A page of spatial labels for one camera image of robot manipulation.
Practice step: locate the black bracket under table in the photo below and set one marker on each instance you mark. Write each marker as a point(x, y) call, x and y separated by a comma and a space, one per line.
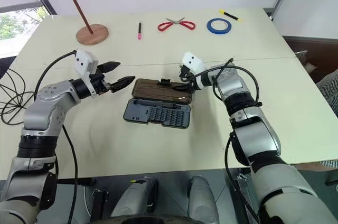
point(100, 204)

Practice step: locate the blue tape roll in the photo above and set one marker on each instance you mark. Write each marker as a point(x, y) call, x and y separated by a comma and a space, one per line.
point(212, 29)

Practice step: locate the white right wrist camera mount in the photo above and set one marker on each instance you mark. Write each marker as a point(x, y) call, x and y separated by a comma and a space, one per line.
point(194, 61)

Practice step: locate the pink and black marker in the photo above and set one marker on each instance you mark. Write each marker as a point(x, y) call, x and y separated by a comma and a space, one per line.
point(139, 30)

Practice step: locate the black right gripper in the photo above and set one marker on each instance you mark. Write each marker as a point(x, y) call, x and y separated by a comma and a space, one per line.
point(185, 73)

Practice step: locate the grey striped fabric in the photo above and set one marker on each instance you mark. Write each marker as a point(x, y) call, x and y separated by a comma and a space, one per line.
point(328, 89)

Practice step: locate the wooden stand with round base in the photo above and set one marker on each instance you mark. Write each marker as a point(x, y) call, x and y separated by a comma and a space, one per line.
point(92, 33)

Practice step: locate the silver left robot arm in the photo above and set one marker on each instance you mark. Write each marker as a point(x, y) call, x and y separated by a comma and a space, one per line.
point(39, 118)

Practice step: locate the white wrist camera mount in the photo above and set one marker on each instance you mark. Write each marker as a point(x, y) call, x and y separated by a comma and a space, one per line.
point(194, 61)
point(83, 61)

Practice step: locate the yellow and black marker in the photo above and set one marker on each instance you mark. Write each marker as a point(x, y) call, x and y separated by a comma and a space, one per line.
point(230, 15)

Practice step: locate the screwdriver bit case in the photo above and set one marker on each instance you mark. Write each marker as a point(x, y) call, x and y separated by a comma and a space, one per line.
point(158, 114)

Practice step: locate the small black clip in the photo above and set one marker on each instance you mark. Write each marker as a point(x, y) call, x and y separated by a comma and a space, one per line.
point(165, 82)

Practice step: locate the grey rounded robot leg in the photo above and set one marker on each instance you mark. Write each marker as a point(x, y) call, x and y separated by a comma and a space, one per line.
point(202, 200)
point(134, 200)

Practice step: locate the window with dark frame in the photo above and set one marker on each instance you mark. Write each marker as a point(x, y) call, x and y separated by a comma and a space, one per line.
point(16, 23)

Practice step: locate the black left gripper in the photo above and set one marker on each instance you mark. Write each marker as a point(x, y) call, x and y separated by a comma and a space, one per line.
point(99, 82)

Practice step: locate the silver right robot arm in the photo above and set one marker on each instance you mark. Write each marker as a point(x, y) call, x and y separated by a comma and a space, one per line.
point(264, 134)

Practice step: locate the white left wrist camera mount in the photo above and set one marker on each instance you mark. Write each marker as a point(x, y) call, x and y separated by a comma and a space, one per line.
point(83, 61)

